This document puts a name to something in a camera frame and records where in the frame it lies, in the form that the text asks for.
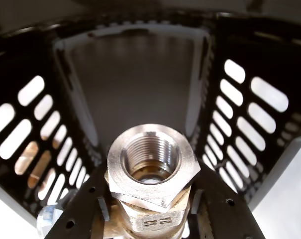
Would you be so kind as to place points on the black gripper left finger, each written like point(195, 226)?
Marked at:
point(83, 206)

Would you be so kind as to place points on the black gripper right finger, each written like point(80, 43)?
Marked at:
point(227, 216)

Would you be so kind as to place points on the brass threaded nipple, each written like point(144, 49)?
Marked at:
point(28, 154)

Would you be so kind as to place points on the black slotted plastic basket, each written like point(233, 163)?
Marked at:
point(140, 87)

